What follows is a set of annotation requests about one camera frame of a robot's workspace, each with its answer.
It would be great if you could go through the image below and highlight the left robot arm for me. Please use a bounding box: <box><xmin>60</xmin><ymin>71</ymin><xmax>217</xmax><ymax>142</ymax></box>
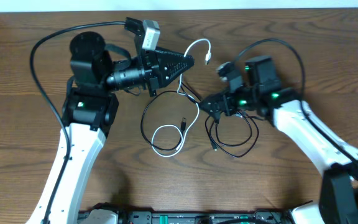
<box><xmin>28</xmin><ymin>32</ymin><xmax>195</xmax><ymax>223</ymax></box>

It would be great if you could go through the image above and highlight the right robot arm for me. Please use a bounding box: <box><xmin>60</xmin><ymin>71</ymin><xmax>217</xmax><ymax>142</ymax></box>
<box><xmin>200</xmin><ymin>55</ymin><xmax>358</xmax><ymax>223</ymax></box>

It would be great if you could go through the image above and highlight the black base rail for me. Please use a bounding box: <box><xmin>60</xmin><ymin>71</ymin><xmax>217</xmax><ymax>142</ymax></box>
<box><xmin>78</xmin><ymin>203</ymin><xmax>295</xmax><ymax>224</ymax></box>

